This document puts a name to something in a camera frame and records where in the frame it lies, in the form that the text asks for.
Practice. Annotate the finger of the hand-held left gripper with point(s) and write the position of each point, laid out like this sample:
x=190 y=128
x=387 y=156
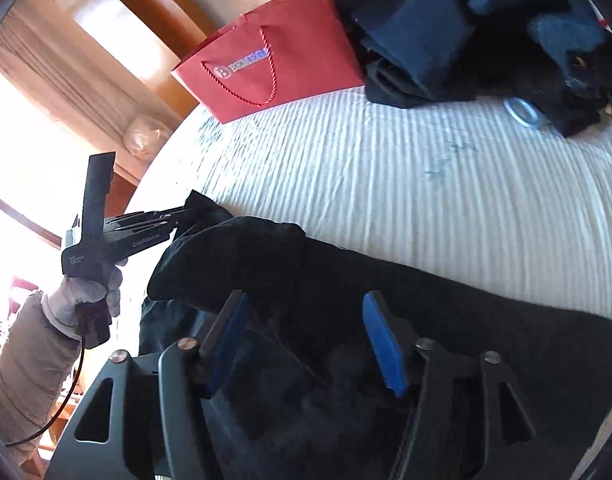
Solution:
x=146 y=228
x=141 y=215

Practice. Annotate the person's left forearm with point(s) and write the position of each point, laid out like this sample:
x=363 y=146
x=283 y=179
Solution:
x=26 y=375

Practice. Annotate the pile of dark clothes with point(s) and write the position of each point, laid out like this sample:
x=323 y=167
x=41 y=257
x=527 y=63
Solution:
x=415 y=25

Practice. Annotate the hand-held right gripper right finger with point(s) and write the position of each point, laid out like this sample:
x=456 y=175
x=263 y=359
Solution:
x=383 y=345

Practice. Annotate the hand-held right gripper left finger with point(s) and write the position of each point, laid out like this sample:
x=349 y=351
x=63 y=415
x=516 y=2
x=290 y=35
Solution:
x=231 y=330

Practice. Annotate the clear plastic bag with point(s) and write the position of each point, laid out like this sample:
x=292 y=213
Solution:
x=143 y=135

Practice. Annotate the person's left hand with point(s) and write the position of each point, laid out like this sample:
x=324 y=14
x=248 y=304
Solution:
x=66 y=300

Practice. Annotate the beige curtain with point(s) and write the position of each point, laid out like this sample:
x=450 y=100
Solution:
x=61 y=85

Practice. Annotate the red paper bag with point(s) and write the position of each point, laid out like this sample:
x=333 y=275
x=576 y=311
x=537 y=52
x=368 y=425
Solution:
x=286 y=75

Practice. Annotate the clear tape roll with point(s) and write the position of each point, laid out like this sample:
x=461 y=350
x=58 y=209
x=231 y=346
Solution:
x=508 y=108

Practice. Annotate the black printed t-shirt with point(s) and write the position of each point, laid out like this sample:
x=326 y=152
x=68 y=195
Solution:
x=485 y=320

